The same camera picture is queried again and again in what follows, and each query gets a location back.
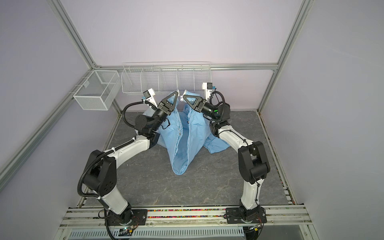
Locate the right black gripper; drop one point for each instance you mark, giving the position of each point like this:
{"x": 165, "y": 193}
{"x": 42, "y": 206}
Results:
{"x": 202, "y": 106}

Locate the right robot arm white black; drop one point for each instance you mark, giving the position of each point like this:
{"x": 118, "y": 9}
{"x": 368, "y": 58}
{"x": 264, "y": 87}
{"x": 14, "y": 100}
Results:
{"x": 253, "y": 162}

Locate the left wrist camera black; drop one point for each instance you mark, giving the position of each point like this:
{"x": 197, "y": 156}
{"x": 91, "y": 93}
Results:
{"x": 149, "y": 96}

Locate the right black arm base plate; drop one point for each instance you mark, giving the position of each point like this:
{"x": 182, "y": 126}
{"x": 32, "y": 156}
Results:
{"x": 240, "y": 215}

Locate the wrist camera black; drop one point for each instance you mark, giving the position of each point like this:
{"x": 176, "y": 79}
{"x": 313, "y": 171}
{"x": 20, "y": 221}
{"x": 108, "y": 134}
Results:
{"x": 149, "y": 96}
{"x": 208, "y": 88}

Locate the long white wire basket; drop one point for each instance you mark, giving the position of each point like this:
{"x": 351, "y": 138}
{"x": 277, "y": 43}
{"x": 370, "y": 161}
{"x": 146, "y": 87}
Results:
{"x": 164, "y": 77}

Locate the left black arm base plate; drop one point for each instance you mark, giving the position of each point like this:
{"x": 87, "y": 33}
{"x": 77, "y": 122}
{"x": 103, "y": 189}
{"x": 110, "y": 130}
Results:
{"x": 135, "y": 217}

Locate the light blue jacket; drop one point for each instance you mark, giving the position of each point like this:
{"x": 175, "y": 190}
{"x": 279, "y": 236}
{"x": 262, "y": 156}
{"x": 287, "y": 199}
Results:
{"x": 183, "y": 134}

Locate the aluminium front rail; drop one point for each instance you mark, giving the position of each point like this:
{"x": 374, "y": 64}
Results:
{"x": 212, "y": 216}

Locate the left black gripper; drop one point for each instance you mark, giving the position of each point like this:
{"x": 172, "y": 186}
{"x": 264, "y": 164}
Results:
{"x": 167, "y": 108}

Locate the white slotted cable duct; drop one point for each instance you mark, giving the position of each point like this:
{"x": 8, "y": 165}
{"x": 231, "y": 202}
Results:
{"x": 161, "y": 233}

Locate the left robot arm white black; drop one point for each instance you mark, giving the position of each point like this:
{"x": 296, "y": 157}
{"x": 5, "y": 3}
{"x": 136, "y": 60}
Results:
{"x": 99, "y": 177}

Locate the small white mesh basket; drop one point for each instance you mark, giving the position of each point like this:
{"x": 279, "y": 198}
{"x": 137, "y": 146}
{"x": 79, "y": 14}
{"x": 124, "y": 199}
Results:
{"x": 98, "y": 90}

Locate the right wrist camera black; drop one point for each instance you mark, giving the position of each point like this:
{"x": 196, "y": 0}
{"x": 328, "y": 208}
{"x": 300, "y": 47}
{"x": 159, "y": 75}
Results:
{"x": 208, "y": 88}

